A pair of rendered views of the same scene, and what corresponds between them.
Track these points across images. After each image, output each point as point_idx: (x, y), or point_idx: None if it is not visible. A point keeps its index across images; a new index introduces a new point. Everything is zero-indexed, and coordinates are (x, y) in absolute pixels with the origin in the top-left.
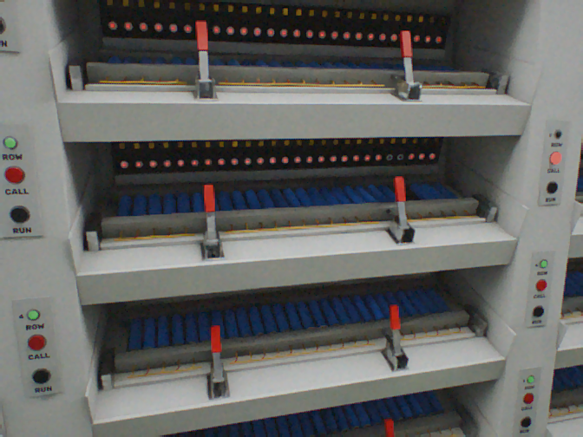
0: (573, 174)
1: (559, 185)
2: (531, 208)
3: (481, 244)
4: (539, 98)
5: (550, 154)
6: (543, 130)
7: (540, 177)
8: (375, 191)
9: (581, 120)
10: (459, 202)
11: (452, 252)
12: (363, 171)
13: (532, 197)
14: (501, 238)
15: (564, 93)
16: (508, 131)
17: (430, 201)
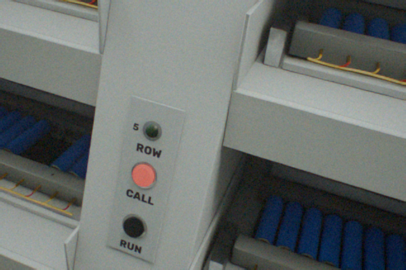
0: (188, 222)
1: (150, 228)
2: (95, 244)
3: (11, 261)
4: (118, 47)
5: (134, 164)
6: (124, 113)
7: (115, 198)
8: (13, 124)
9: (216, 122)
10: (66, 184)
11: None
12: (38, 95)
13: (98, 226)
14: (51, 267)
15: (176, 51)
16: (75, 94)
17: (32, 165)
